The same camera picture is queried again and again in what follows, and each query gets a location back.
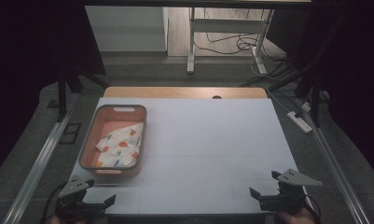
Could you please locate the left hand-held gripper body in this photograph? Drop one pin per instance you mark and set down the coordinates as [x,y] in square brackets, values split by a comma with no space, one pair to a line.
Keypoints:
[72,199]

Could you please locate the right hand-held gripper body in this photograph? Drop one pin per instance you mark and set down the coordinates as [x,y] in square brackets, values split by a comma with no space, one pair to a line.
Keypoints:
[287,196]

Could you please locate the white cloth with coloured print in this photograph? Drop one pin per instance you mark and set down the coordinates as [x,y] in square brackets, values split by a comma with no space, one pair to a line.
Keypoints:
[121,146]

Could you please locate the pink plastic basket grey rim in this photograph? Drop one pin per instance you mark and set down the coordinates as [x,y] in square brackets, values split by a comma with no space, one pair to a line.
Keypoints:
[113,119]

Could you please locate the person's right hand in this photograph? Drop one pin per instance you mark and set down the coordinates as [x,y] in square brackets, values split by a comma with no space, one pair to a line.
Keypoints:
[296,217]

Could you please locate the person's left hand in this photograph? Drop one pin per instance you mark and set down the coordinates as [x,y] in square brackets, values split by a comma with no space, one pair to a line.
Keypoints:
[63,220]

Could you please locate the white power strip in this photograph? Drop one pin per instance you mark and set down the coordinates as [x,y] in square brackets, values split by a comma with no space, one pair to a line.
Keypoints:
[299,122]

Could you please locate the white table mat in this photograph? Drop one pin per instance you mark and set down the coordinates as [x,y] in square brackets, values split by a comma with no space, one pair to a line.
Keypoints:
[206,140]

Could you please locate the white plug adapter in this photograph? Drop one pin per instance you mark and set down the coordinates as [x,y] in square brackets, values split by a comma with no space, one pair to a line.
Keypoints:
[306,107]

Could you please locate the black stand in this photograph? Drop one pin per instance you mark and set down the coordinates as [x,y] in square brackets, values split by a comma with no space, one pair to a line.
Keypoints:
[62,93]
[315,93]

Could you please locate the wooden table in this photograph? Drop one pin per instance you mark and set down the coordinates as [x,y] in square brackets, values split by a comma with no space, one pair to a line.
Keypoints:
[175,92]

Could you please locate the dark curtain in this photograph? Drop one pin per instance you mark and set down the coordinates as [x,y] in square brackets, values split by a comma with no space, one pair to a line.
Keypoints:
[26,62]
[355,77]

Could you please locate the aluminium rail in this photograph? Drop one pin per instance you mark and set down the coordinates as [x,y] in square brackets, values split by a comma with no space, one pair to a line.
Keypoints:
[337,174]
[38,165]

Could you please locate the white desk frame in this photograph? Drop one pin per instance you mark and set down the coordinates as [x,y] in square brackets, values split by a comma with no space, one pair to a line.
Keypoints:
[228,25]

